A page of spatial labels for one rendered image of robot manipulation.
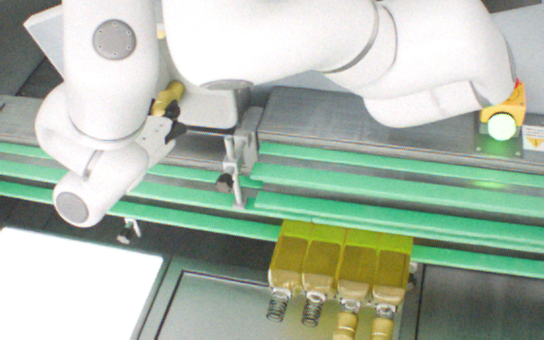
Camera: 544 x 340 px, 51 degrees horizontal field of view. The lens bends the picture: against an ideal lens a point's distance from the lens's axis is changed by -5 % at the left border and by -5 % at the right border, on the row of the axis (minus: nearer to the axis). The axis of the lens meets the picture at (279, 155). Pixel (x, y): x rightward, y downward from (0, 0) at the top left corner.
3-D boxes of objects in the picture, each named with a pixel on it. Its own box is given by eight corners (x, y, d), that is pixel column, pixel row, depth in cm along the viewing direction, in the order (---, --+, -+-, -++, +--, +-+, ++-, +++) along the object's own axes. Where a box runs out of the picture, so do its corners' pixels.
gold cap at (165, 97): (156, 89, 102) (147, 106, 99) (175, 90, 101) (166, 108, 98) (161, 105, 104) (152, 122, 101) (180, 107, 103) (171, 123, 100)
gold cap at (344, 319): (337, 320, 97) (331, 344, 94) (337, 309, 94) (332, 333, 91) (358, 323, 96) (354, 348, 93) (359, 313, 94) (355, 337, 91)
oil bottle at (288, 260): (293, 204, 116) (266, 299, 102) (292, 185, 112) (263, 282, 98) (323, 208, 115) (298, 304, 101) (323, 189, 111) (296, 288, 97)
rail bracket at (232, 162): (243, 175, 113) (223, 227, 105) (231, 107, 101) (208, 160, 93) (258, 177, 112) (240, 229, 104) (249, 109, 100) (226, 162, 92)
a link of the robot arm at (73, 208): (72, 133, 70) (139, 177, 70) (114, 95, 79) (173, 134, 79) (41, 211, 78) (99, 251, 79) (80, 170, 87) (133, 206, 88)
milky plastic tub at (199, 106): (168, 92, 121) (152, 121, 115) (144, -4, 105) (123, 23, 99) (251, 100, 117) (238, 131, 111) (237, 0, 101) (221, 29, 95)
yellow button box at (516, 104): (477, 105, 105) (477, 134, 100) (484, 72, 99) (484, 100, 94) (516, 110, 103) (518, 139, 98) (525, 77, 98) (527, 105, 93)
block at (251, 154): (252, 142, 116) (241, 168, 112) (246, 104, 109) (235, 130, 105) (269, 144, 115) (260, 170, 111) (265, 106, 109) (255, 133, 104)
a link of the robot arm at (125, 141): (166, 92, 62) (147, 157, 81) (65, 26, 61) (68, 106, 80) (119, 156, 58) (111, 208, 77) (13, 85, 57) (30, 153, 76)
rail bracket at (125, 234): (145, 204, 130) (121, 254, 121) (137, 184, 125) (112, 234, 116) (162, 207, 129) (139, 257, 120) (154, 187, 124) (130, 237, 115)
